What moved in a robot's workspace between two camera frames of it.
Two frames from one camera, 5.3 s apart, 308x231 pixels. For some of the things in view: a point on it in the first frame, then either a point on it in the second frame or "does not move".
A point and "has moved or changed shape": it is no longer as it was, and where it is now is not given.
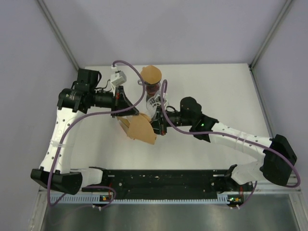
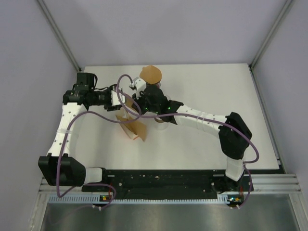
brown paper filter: [141, 129] has moved or changed shape
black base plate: [170, 184] does not move
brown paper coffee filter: [151, 74] does not move
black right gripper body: [162, 126] to [144, 104]
